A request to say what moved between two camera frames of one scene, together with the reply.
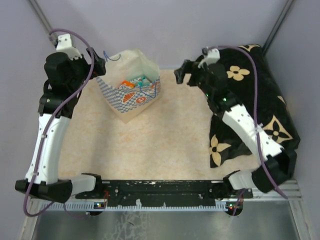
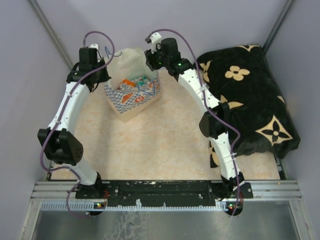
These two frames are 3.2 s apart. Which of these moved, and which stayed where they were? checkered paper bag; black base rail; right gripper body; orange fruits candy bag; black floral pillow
Moved: right gripper body; orange fruits candy bag
Stayed: checkered paper bag; black base rail; black floral pillow
